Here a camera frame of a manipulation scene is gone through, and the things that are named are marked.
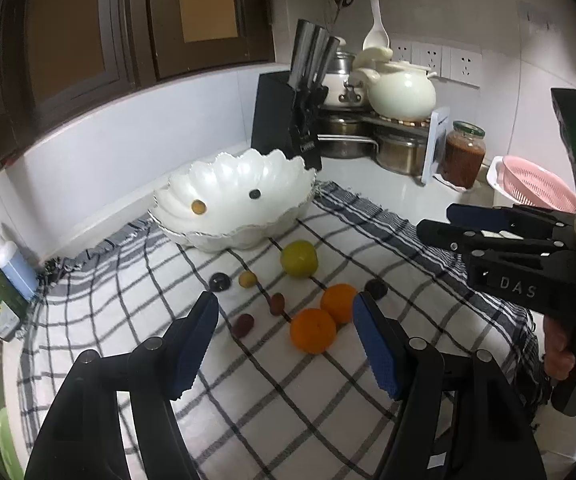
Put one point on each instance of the white wall socket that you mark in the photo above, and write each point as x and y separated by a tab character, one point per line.
465	66
401	53
428	57

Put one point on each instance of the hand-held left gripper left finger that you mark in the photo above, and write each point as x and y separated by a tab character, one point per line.
195	350

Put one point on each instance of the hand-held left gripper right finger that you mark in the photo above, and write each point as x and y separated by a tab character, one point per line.
375	350

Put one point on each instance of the blue pump soap bottle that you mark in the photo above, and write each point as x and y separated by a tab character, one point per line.
15	270

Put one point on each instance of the green plastic basin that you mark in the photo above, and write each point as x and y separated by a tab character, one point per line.
5	445

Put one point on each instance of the black white checkered cloth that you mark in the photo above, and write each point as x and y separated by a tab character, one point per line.
133	280

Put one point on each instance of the white scalloped bowl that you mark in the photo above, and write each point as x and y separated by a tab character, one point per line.
248	215

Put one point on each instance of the pink plastic colander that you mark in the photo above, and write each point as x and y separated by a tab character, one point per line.
538	185

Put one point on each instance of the yellow-green round fruit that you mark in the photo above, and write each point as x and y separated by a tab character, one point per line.
298	258

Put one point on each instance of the dark plum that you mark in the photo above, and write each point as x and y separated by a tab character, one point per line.
376	288
219	281

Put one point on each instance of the glass jar of red sauce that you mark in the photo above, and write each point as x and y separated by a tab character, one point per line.
463	157

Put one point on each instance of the orange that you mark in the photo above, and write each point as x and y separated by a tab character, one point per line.
339	303
312	331

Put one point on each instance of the stainless steel pots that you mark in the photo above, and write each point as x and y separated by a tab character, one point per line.
368	117

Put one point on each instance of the small dark blue berry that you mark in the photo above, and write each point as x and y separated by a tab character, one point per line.
254	194

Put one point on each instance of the white ladle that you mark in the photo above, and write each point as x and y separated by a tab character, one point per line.
375	35

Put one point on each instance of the person's right hand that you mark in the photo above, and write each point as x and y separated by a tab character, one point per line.
560	350

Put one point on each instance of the black knife block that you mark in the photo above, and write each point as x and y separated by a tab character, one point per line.
278	115

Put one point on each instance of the brown window frame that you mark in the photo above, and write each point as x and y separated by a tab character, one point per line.
118	20

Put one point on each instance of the cream ceramic pot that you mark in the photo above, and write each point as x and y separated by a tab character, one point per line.
403	92

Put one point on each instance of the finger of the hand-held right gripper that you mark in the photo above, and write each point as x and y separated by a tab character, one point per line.
448	237
475	216

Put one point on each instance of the white card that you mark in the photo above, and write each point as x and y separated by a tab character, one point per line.
438	135

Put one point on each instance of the red date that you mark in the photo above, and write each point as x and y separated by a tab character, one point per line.
277	304
243	325

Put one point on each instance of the white plastic basin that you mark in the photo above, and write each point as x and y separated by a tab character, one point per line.
495	177

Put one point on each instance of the small yellow fruit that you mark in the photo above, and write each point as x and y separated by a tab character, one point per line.
198	206
247	280

